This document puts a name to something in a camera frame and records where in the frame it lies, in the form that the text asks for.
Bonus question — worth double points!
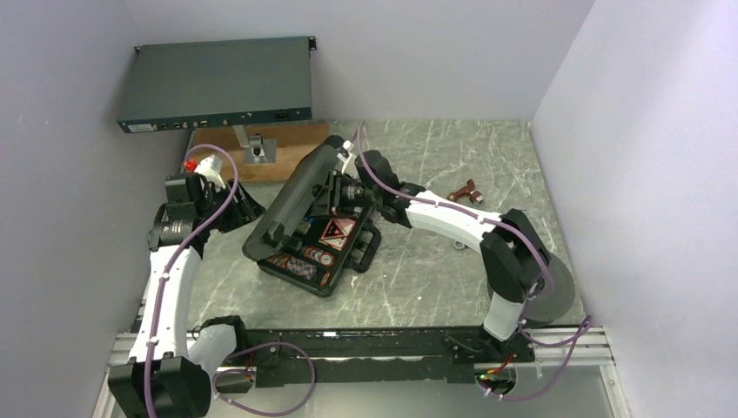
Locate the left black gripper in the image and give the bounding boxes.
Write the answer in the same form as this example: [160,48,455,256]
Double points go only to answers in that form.
[197,177,265,234]

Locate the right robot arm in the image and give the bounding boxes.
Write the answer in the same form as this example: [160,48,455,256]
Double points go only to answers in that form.
[329,150,554,361]

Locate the wooden board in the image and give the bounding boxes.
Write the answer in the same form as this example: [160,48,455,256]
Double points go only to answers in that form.
[184,121,329,182]

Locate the red white loose chips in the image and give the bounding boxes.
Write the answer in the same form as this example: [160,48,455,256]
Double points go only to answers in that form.
[302,246,334,267]

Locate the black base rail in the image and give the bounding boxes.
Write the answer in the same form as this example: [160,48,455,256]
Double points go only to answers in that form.
[232,326,535,388]

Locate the grey metal bracket stand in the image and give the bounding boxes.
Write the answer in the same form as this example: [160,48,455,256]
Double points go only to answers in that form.
[232,125,277,165]

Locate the red yellow blue chip stack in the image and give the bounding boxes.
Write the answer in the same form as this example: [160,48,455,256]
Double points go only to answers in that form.
[265,253,292,270]

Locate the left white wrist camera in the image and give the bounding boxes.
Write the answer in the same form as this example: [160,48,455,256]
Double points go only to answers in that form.
[183,154,225,191]

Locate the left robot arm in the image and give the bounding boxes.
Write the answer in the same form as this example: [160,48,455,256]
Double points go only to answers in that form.
[108,172,265,417]

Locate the dark grey disc weight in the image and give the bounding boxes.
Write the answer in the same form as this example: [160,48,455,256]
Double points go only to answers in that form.
[525,253,575,328]

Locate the orange blue chip stack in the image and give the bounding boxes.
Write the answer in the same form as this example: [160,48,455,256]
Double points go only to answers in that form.
[286,257,318,280]

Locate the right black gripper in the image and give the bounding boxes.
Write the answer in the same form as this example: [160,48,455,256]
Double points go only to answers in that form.
[305,170,380,219]

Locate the dark green rack unit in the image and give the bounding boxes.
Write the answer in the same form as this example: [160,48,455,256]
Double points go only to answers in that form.
[116,36,318,133]

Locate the black poker chip case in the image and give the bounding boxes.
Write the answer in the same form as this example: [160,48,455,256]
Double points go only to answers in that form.
[242,135,382,298]

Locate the red card deck box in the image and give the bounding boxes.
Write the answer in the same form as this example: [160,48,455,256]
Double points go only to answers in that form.
[319,218,356,251]

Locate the brown pipe fitting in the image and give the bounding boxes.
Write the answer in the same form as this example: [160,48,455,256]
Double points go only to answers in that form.
[447,179,485,206]

